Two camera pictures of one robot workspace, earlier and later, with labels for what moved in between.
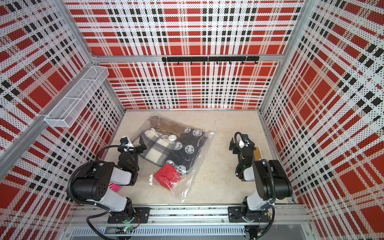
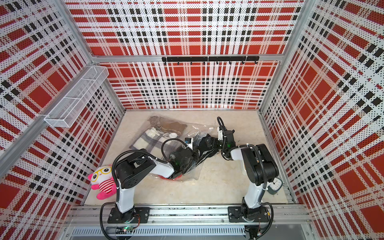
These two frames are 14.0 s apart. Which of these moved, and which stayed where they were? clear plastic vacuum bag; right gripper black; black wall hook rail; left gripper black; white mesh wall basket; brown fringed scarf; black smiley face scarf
Moved: right gripper black; black smiley face scarf; left gripper black; clear plastic vacuum bag
Stayed: white mesh wall basket; brown fringed scarf; black wall hook rail
